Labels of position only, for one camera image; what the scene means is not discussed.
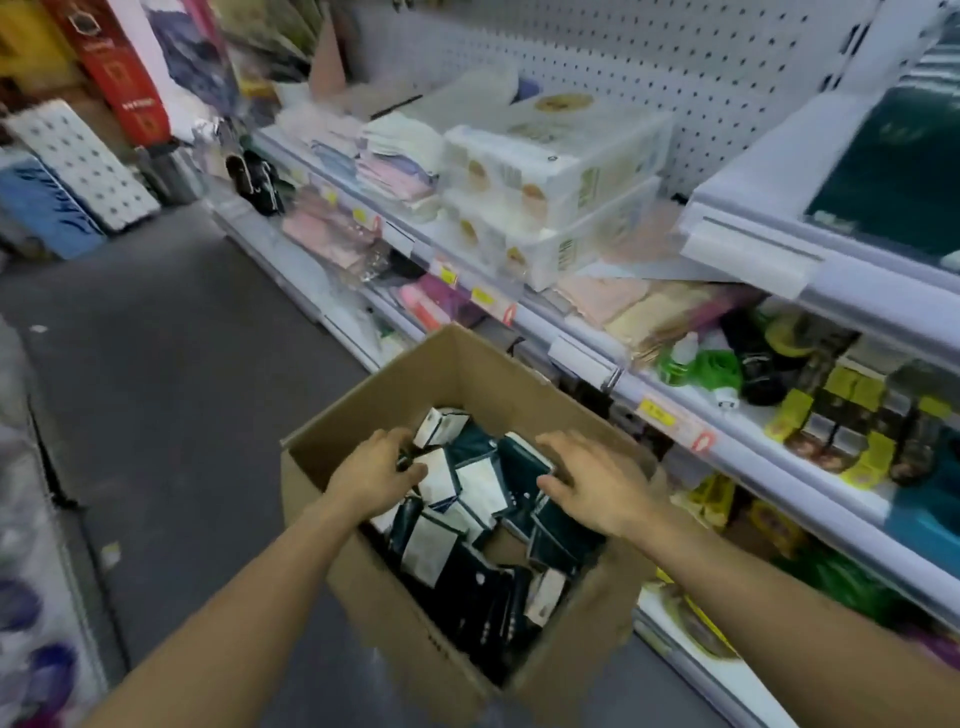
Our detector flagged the white perforated panel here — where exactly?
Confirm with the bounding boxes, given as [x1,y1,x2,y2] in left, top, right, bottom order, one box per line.
[6,97,163,235]

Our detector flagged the person's right forearm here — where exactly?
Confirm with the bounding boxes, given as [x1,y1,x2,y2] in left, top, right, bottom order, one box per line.
[643,510,960,728]

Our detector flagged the green plastic gadget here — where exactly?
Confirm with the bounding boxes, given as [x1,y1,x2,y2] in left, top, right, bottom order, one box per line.
[655,334,745,414]

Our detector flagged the black round gadget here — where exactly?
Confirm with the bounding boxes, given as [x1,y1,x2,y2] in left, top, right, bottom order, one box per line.
[720,306,819,408]

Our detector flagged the tall red carton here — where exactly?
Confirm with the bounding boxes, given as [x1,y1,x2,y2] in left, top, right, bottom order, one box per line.
[41,0,175,148]

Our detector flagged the dark green flat pack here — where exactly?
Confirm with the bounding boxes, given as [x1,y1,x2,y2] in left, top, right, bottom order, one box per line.
[804,33,960,265]

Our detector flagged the dark blue bag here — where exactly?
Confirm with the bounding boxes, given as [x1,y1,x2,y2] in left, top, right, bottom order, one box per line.
[141,0,243,115]

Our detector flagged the pile of dark green packets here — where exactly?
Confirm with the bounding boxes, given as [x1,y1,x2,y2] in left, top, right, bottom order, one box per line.
[363,406,607,687]

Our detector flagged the clear plastic storage box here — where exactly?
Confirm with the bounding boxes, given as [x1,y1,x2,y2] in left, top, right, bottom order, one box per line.
[442,176,665,294]
[442,90,676,232]

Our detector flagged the pink and purple packets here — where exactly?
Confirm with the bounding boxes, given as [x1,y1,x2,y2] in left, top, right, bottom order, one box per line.
[396,273,489,333]

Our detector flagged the row of yellow labelled packets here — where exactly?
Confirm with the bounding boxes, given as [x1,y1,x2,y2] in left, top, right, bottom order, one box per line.
[763,336,960,492]

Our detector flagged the white pegboard back panel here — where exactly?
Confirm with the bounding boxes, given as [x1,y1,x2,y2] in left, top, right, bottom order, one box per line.
[352,0,879,200]

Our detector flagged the pile of beige packets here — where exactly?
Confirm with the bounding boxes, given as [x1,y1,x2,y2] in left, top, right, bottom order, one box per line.
[553,274,760,363]

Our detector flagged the person's left hand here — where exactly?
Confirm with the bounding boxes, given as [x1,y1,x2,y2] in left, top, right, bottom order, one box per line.
[324,426,429,521]

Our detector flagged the person's right hand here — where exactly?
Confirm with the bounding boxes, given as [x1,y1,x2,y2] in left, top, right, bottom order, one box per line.
[535,430,669,541]

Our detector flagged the person's left forearm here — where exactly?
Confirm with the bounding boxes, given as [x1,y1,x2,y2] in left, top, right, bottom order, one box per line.
[81,501,361,728]

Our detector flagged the brown cardboard box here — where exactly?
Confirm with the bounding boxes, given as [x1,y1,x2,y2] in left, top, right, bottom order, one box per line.
[280,323,670,728]

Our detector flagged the shelf with purple goods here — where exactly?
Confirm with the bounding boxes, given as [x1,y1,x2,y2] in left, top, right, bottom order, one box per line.
[0,315,110,728]

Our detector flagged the pile of pink packets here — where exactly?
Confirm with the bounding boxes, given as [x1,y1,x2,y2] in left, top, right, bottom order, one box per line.
[280,189,385,273]

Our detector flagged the white metal shelving unit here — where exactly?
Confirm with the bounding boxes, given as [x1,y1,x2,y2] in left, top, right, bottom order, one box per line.
[204,67,960,728]

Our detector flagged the yellow and green packets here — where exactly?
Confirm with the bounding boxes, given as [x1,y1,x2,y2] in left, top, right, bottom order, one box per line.
[686,472,807,560]

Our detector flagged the stack of folded pastel cloths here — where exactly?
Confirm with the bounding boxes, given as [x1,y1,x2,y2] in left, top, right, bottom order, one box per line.
[354,111,445,205]

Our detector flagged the black slippers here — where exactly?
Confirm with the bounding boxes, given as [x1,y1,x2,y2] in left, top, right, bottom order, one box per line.
[223,148,288,219]

